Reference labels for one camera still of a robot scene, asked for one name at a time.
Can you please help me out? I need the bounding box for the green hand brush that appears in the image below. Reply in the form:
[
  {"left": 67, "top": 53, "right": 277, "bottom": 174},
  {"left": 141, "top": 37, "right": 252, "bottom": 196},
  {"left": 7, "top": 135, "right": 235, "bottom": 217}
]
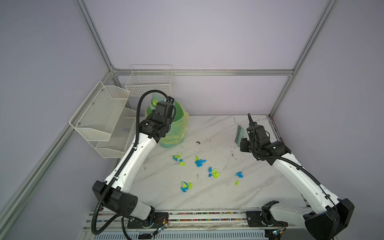
[{"left": 235, "top": 125, "right": 245, "bottom": 147}]

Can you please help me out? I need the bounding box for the green plastic dustpan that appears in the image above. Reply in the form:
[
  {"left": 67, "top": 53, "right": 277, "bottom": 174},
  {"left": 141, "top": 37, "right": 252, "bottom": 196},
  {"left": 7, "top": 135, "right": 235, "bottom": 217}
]
[{"left": 150, "top": 93, "right": 167, "bottom": 110}]

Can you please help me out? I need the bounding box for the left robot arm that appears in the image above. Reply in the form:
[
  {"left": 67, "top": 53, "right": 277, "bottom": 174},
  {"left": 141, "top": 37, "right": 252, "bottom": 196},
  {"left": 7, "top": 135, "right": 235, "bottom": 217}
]
[{"left": 91, "top": 90, "right": 177, "bottom": 236}]

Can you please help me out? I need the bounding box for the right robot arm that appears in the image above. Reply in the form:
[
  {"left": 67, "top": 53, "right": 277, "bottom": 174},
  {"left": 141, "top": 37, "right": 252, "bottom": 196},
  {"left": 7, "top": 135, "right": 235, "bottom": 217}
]
[{"left": 240, "top": 115, "right": 355, "bottom": 240}]

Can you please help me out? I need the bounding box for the blue green scraps far left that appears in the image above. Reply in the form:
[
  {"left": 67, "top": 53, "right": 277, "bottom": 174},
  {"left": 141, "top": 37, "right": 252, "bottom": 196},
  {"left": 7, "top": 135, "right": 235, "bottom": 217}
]
[{"left": 173, "top": 153, "right": 186, "bottom": 166}]

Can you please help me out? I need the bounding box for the blue green scraps middle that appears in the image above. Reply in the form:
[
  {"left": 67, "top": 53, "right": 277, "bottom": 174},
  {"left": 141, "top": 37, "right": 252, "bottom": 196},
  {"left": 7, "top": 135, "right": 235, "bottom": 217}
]
[{"left": 208, "top": 167, "right": 220, "bottom": 179}]

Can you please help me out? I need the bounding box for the yellow bin liner bag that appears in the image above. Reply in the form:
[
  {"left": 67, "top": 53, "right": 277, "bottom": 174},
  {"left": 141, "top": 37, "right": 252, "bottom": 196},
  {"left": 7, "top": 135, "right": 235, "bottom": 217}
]
[{"left": 144, "top": 100, "right": 190, "bottom": 145}]

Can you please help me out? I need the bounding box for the green trash bin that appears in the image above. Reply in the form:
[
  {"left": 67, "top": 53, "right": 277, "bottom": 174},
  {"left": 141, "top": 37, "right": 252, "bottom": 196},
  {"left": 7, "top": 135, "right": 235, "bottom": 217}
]
[{"left": 145, "top": 100, "right": 189, "bottom": 149}]

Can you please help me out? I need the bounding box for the blue scrap near right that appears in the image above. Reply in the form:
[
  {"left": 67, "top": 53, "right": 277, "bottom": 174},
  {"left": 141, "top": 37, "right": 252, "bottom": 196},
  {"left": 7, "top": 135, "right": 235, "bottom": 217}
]
[{"left": 236, "top": 172, "right": 244, "bottom": 178}]

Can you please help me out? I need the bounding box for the lower white mesh shelf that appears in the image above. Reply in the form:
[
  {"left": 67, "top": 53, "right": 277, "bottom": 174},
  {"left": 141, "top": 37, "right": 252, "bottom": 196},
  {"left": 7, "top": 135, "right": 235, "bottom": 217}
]
[{"left": 95, "top": 108, "right": 137, "bottom": 159}]

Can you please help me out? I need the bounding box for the white mesh shelf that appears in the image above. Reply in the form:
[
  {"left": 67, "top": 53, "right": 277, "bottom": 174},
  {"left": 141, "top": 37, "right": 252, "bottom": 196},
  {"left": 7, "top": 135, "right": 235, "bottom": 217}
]
[
  {"left": 69, "top": 82, "right": 130, "bottom": 142},
  {"left": 95, "top": 108, "right": 137, "bottom": 159}
]

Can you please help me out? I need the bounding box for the upper white mesh shelf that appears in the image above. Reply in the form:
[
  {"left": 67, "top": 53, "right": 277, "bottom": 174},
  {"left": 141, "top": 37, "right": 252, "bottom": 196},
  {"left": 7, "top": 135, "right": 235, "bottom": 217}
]
[{"left": 69, "top": 82, "right": 130, "bottom": 142}]

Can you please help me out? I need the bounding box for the white wire basket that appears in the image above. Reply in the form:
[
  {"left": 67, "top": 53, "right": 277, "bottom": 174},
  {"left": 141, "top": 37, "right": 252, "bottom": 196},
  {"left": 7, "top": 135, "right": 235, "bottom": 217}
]
[{"left": 125, "top": 65, "right": 175, "bottom": 97}]

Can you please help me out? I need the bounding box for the aluminium frame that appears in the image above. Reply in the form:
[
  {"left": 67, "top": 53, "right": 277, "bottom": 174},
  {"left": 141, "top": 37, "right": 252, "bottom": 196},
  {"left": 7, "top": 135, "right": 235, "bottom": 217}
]
[{"left": 1, "top": 1, "right": 338, "bottom": 238}]

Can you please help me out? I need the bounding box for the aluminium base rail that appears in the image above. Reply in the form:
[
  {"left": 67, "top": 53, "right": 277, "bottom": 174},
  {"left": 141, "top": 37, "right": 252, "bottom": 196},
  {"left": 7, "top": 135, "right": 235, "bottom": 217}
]
[{"left": 80, "top": 209, "right": 313, "bottom": 240}]

